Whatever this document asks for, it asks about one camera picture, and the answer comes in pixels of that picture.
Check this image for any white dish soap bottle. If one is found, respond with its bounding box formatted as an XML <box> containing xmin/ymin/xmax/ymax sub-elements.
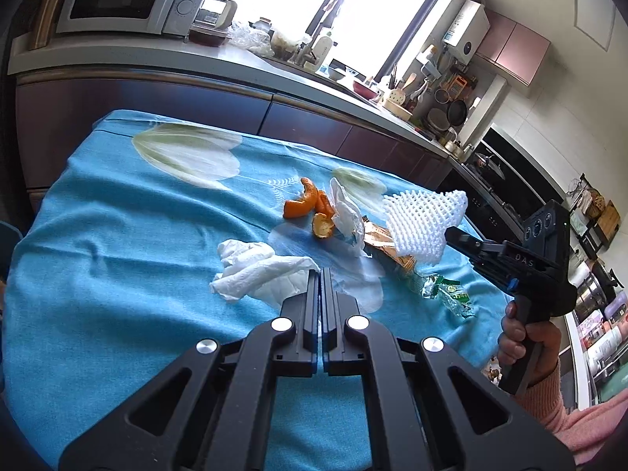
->
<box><xmin>311</xmin><ymin>29</ymin><xmax>335</xmax><ymax>70</ymax></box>

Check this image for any white water heater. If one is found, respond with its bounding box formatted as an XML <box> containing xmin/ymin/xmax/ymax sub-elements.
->
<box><xmin>444</xmin><ymin>0</ymin><xmax>491</xmax><ymax>66</ymax></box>

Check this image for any green clear plastic wrapper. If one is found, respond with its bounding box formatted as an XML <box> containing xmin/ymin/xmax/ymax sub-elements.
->
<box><xmin>414</xmin><ymin>272</ymin><xmax>476</xmax><ymax>319</ymax></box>

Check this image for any narrow orange peel strip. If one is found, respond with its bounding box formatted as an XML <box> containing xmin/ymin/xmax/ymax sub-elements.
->
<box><xmin>314</xmin><ymin>189</ymin><xmax>337</xmax><ymax>219</ymax></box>

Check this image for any clear plastic bag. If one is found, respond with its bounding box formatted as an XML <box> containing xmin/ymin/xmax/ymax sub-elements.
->
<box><xmin>230</xmin><ymin>20</ymin><xmax>274</xmax><ymax>56</ymax></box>

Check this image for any black frying pan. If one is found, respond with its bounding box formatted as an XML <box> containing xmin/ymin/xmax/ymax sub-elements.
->
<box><xmin>446</xmin><ymin>99</ymin><xmax>469</xmax><ymax>127</ymax></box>

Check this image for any brown snack wrapper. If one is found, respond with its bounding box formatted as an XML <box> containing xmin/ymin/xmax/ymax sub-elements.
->
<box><xmin>362</xmin><ymin>216</ymin><xmax>418</xmax><ymax>276</ymax></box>

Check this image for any blue floral tablecloth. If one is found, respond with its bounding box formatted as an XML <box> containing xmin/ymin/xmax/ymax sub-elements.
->
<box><xmin>2</xmin><ymin>109</ymin><xmax>516</xmax><ymax>471</ymax></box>

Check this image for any white utensil holder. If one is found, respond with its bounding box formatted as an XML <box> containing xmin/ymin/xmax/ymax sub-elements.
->
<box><xmin>383</xmin><ymin>88</ymin><xmax>408</xmax><ymax>115</ymax></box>

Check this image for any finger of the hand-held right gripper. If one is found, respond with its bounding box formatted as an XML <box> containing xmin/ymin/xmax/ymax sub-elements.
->
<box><xmin>444</xmin><ymin>227</ymin><xmax>511</xmax><ymax>280</ymax></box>

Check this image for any person's right hand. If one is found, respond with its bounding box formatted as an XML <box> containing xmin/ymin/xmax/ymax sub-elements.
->
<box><xmin>497</xmin><ymin>301</ymin><xmax>562</xmax><ymax>384</ymax></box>

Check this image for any white tissue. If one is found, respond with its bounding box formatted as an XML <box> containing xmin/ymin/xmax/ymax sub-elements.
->
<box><xmin>210</xmin><ymin>239</ymin><xmax>322</xmax><ymax>303</ymax></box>

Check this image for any red lidded container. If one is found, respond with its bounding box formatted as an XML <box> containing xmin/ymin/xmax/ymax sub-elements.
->
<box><xmin>188</xmin><ymin>27</ymin><xmax>231</xmax><ymax>48</ymax></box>

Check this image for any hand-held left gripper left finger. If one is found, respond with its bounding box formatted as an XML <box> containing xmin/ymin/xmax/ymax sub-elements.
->
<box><xmin>58</xmin><ymin>270</ymin><xmax>322</xmax><ymax>471</ymax></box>

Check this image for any glass kettle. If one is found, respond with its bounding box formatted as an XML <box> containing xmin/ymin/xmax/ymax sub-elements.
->
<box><xmin>196</xmin><ymin>0</ymin><xmax>236</xmax><ymax>30</ymax></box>

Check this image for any kitchen window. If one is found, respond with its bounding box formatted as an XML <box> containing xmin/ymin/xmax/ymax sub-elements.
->
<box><xmin>211</xmin><ymin>0</ymin><xmax>464</xmax><ymax>79</ymax></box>

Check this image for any person's right forearm pink sleeve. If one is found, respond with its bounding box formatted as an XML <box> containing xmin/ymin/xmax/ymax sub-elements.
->
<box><xmin>515</xmin><ymin>353</ymin><xmax>628</xmax><ymax>467</ymax></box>

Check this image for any black stove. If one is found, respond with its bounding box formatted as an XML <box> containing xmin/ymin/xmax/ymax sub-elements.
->
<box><xmin>451</xmin><ymin>125</ymin><xmax>570</xmax><ymax>246</ymax></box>

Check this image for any steel pot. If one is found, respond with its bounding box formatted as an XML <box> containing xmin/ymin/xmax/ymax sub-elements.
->
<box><xmin>576</xmin><ymin>270</ymin><xmax>615</xmax><ymax>311</ymax></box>

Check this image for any white foam fruit net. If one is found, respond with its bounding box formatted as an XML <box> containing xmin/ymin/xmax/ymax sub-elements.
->
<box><xmin>383</xmin><ymin>189</ymin><xmax>468</xmax><ymax>262</ymax></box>

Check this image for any dark kitchen counter cabinet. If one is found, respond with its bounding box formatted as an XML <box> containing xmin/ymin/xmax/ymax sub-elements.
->
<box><xmin>7</xmin><ymin>34</ymin><xmax>455</xmax><ymax>202</ymax></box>

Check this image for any small cupped orange peel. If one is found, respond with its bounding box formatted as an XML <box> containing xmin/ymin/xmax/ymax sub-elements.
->
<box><xmin>312</xmin><ymin>212</ymin><xmax>336</xmax><ymax>239</ymax></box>

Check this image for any pink wall cabinet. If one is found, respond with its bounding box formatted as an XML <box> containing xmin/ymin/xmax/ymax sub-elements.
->
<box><xmin>475</xmin><ymin>8</ymin><xmax>551</xmax><ymax>86</ymax></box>

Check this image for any thin white crumpled wrapper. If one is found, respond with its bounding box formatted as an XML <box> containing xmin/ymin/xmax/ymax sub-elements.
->
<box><xmin>329</xmin><ymin>177</ymin><xmax>374</xmax><ymax>258</ymax></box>

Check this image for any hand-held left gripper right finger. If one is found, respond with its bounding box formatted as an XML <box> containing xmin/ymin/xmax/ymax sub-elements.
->
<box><xmin>321</xmin><ymin>269</ymin><xmax>575</xmax><ymax>471</ymax></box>

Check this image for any large curved orange peel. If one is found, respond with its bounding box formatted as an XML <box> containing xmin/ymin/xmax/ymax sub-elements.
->
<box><xmin>283</xmin><ymin>177</ymin><xmax>319</xmax><ymax>219</ymax></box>

